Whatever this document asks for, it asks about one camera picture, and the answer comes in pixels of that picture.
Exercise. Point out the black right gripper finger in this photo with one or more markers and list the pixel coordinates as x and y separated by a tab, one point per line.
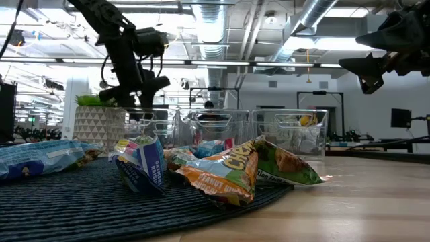
399	37
371	69

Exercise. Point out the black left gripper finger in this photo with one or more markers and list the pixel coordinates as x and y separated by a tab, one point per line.
122	95
151	87

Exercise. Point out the blue wrapper granola bar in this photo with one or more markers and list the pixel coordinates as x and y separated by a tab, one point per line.
40	158
90	153

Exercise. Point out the purple oatmeal raisin granola bar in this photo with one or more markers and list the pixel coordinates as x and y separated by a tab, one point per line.
148	164

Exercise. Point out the orange peanut butter granola bar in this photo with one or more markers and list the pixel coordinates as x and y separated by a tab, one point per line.
174	158

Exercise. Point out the small light blue granola bar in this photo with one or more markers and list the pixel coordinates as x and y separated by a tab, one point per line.
208	148

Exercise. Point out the red wrapper granola bar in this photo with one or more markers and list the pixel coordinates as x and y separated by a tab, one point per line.
229	144

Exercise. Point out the orange Chex snack bag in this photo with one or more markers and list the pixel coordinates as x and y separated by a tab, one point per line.
228	174

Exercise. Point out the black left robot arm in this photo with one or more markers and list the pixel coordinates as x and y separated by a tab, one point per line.
100	13

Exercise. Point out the black background robot arm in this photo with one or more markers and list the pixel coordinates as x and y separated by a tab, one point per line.
351	136

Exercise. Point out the succulent in triangle-pattern pot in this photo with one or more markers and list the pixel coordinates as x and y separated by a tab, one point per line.
94	124

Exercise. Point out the clear plastic bin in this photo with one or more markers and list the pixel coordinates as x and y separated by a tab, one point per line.
235	127
285	141
168	127

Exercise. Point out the black monitor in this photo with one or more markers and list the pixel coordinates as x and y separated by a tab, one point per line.
401	117

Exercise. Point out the person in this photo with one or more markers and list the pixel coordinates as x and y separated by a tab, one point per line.
209	105
307	120

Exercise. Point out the yellow hanging pendant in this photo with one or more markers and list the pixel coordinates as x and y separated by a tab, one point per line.
308	80

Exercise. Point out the ceiling light strip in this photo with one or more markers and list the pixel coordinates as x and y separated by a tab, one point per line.
218	62

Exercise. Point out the black background bench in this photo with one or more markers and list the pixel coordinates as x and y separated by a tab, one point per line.
396	144

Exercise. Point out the black cabinet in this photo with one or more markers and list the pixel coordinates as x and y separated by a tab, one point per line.
7	114

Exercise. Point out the round dark blue woven placemat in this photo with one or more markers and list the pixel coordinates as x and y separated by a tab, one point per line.
84	208

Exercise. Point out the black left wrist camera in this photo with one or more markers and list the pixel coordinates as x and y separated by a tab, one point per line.
151	42

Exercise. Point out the black background rig frame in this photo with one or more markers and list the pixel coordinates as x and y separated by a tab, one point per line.
319	92
215	88

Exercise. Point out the silver ventilation duct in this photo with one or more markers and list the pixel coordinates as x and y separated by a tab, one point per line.
211	30
315	13

